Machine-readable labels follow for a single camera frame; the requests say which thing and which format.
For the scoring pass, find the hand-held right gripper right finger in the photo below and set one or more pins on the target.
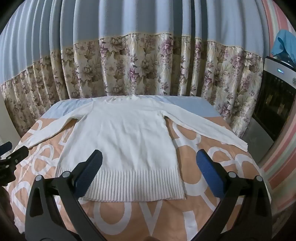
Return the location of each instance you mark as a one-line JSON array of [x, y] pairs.
[[209, 173]]

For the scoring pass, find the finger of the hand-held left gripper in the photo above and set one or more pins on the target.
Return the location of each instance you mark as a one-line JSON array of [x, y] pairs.
[[6, 146], [18, 154]]

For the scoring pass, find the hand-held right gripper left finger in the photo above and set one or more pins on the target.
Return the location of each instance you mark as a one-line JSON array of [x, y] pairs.
[[89, 172]]

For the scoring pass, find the white knit sweater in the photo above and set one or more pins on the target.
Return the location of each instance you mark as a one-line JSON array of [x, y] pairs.
[[129, 139]]

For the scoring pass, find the person's left forearm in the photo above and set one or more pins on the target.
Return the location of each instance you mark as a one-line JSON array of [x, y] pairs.
[[5, 213]]

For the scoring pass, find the orange printed blanket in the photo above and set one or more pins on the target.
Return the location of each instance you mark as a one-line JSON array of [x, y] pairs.
[[196, 208]]

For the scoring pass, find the light blue bed sheet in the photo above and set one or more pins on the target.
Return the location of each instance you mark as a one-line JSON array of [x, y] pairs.
[[194, 104]]

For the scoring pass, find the black and grey appliance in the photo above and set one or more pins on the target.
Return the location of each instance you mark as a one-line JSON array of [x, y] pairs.
[[276, 104]]

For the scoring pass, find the blue floral curtain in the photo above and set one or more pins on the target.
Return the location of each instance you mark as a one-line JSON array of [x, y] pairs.
[[138, 58]]

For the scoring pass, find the blue cloth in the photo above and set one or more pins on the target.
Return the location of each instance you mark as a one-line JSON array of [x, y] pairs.
[[284, 44]]

